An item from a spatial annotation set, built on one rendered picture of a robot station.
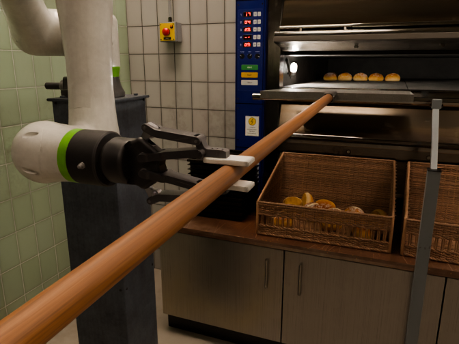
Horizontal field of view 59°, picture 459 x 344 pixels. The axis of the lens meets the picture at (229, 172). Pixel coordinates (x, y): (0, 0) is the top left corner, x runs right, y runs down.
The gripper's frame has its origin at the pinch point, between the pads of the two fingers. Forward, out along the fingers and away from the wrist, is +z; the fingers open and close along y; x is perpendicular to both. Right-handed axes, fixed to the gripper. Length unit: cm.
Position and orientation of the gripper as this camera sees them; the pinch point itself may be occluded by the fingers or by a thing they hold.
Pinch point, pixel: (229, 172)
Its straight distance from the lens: 59.9
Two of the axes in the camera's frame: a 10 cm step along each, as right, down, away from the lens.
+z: 9.3, 1.0, -3.5
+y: 0.1, 9.5, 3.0
